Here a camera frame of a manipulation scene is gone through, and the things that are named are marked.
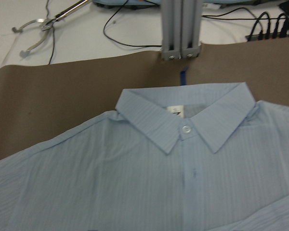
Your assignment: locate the light blue button shirt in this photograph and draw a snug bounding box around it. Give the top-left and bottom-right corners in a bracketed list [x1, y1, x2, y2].
[0, 83, 289, 231]

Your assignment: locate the metal reacher grabber tool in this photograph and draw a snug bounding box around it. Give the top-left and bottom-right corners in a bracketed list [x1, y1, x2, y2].
[12, 0, 92, 58]

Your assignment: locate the aluminium frame post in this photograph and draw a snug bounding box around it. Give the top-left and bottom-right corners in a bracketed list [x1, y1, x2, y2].
[160, 0, 203, 61]

